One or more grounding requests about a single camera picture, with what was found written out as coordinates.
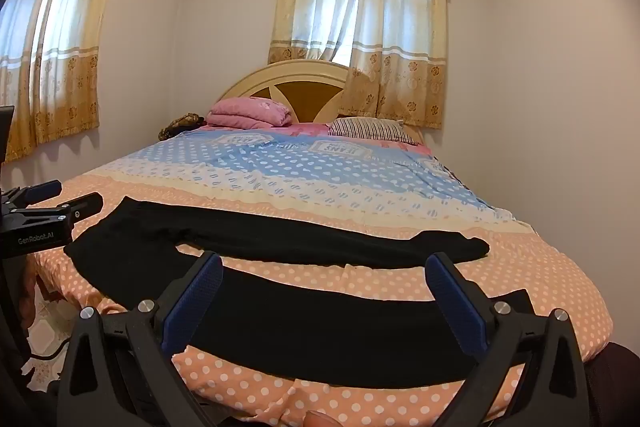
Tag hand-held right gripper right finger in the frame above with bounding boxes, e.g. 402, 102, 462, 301
424, 252, 591, 427

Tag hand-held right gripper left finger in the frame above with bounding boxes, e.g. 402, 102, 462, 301
57, 252, 224, 427

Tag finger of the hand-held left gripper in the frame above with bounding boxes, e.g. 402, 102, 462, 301
55, 192, 104, 224
22, 180, 62, 204

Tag black pants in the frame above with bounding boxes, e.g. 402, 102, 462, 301
64, 199, 538, 390

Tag person's right hand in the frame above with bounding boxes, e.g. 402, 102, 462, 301
305, 411, 342, 427

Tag black flat panel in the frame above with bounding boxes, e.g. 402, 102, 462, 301
0, 106, 15, 164

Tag cream patterned window curtain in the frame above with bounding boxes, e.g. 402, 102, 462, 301
267, 0, 449, 130
0, 0, 136, 164

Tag brown patterned bag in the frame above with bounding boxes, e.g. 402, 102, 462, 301
158, 113, 207, 142

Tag polka dot bed sheet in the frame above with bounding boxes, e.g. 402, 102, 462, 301
25, 122, 615, 427

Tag dark cloth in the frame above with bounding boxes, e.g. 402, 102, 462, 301
582, 341, 640, 427

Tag folded pink blanket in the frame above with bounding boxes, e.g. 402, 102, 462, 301
206, 97, 293, 128

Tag striped pillow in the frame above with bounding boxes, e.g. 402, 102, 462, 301
327, 117, 406, 142

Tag cream wooden headboard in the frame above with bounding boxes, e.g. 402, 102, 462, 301
214, 59, 426, 145

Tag black cable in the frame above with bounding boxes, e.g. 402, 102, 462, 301
27, 339, 72, 362

